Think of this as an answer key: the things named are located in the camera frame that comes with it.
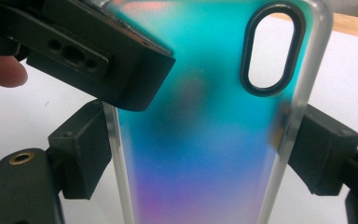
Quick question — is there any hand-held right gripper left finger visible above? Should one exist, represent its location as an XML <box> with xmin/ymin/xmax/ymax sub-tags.
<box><xmin>46</xmin><ymin>99</ymin><xmax>113</xmax><ymax>201</ymax></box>

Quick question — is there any iridescent phone case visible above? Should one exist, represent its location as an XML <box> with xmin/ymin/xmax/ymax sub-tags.
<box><xmin>101</xmin><ymin>0</ymin><xmax>335</xmax><ymax>224</ymax></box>

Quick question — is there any wooden table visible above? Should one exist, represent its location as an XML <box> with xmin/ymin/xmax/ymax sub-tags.
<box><xmin>330</xmin><ymin>12</ymin><xmax>358</xmax><ymax>41</ymax></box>

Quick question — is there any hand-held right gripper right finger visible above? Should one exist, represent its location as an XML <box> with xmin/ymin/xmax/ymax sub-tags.
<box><xmin>287</xmin><ymin>104</ymin><xmax>358</xmax><ymax>197</ymax></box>

